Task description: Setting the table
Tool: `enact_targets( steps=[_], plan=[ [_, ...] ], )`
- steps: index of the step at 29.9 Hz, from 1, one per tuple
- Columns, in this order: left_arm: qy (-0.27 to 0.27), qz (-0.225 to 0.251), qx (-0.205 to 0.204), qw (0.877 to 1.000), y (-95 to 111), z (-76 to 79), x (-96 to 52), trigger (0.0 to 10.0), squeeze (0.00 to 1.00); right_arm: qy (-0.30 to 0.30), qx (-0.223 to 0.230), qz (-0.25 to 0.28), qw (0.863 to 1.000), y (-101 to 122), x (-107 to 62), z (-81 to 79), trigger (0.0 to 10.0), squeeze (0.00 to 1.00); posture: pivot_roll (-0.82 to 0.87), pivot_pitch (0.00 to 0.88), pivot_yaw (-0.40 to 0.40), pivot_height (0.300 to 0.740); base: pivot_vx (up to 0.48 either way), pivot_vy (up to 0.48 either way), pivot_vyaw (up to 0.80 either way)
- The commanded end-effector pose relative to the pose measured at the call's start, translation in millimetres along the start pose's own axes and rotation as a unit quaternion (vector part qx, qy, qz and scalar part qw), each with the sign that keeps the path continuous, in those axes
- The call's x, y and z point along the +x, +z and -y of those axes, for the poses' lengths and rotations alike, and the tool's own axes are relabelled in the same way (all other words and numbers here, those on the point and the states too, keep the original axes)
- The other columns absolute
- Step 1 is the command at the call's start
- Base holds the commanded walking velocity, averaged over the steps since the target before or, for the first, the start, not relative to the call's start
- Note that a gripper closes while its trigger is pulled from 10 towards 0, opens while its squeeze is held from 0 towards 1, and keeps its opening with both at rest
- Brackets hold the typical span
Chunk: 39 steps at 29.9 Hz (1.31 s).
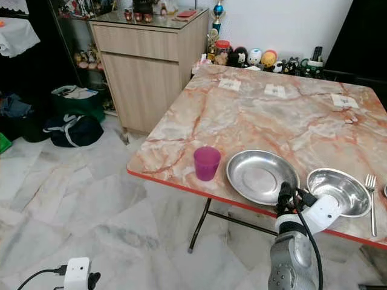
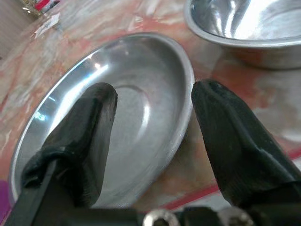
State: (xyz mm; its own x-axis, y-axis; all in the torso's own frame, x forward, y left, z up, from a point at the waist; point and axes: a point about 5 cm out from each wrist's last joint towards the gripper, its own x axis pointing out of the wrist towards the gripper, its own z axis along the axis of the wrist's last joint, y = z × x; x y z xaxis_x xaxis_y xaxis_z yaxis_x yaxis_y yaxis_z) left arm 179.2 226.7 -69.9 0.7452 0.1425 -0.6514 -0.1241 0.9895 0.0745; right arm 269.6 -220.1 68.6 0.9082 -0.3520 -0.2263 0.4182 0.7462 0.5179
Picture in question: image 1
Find wide steel plate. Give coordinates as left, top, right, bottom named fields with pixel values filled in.
left=226, top=149, right=301, bottom=206

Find steel bowl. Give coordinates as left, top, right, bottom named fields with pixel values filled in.
left=307, top=168, right=372, bottom=218

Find purple plastic cup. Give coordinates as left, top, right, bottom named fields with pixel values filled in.
left=193, top=146, right=222, bottom=182

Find steel fork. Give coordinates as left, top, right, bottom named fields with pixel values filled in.
left=365, top=174, right=379, bottom=237

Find black folding table legs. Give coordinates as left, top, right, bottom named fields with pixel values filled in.
left=187, top=198, right=279, bottom=254

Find bright green bag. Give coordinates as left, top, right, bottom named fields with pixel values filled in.
left=0, top=132, right=13, bottom=155

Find white paper card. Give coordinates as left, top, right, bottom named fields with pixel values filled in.
left=331, top=94, right=360, bottom=109
left=218, top=79, right=242, bottom=92
left=264, top=83, right=288, bottom=98

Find dark bag with clothes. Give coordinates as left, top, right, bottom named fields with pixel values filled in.
left=0, top=94, right=53, bottom=143

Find black and white plush toy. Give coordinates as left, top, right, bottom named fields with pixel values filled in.
left=273, top=58, right=302, bottom=75

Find green mug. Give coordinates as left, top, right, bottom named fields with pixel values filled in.
left=301, top=59, right=325, bottom=78

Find yellow plush toy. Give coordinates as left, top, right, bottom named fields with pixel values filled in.
left=261, top=50, right=278, bottom=69

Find red lid jar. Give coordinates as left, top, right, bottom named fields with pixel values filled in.
left=215, top=40, right=231, bottom=57

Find black screen panel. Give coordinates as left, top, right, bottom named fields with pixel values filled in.
left=324, top=0, right=387, bottom=83

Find light wooden cabinet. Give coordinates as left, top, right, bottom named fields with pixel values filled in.
left=89, top=8, right=210, bottom=136

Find white tablecloth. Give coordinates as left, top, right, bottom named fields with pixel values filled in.
left=0, top=17, right=41, bottom=58

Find blue and gold trophy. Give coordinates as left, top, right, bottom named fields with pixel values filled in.
left=212, top=0, right=226, bottom=32

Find red flat case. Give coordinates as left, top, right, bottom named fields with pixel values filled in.
left=177, top=8, right=198, bottom=19

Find white house figurine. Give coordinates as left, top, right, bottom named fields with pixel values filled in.
left=155, top=0, right=174, bottom=16

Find glass display shelf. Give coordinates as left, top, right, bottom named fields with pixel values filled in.
left=51, top=0, right=114, bottom=114

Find dark figurine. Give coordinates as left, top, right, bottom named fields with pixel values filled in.
left=133, top=0, right=155, bottom=15

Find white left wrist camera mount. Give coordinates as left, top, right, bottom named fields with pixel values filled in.
left=63, top=257, right=92, bottom=290

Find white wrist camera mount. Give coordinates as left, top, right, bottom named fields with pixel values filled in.
left=275, top=193, right=343, bottom=236
left=63, top=257, right=92, bottom=290

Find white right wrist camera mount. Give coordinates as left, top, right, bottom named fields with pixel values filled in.
left=275, top=193, right=343, bottom=236

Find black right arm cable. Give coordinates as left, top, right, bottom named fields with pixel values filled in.
left=294, top=188, right=324, bottom=290

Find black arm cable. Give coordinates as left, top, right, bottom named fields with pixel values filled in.
left=17, top=265, right=68, bottom=290
left=294, top=188, right=324, bottom=290

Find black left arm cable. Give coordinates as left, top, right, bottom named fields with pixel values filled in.
left=17, top=265, right=68, bottom=290

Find black bag with white straps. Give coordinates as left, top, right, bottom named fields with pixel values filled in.
left=44, top=114, right=104, bottom=148

